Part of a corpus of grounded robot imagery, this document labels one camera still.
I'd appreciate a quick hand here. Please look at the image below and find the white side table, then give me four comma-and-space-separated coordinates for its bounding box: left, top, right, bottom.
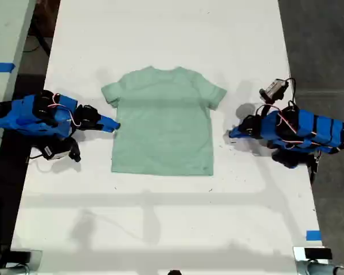
0, 0, 37, 180

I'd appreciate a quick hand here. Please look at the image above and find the metal table clamp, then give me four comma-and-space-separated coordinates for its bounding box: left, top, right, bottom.
292, 246, 334, 265
9, 249, 44, 270

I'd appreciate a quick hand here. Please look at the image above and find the black floor cable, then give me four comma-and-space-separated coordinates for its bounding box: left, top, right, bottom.
22, 34, 52, 57

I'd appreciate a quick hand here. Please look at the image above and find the grey metal pipe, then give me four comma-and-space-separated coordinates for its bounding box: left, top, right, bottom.
296, 260, 344, 275
0, 264, 30, 275

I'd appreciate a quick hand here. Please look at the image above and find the black camera stalk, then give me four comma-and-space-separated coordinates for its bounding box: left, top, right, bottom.
259, 97, 279, 118
65, 137, 82, 163

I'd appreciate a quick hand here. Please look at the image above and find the pale green t-shirt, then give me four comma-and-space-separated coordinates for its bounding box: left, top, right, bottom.
100, 65, 228, 176

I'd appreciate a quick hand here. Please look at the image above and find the short blue tape strip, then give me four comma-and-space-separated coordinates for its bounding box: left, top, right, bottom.
306, 230, 323, 242

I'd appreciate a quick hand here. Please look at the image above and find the black camera box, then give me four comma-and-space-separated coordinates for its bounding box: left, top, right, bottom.
42, 143, 72, 161
259, 78, 290, 103

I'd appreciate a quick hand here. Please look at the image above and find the black camera cable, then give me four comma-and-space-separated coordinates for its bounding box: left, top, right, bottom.
284, 77, 298, 107
28, 145, 48, 162

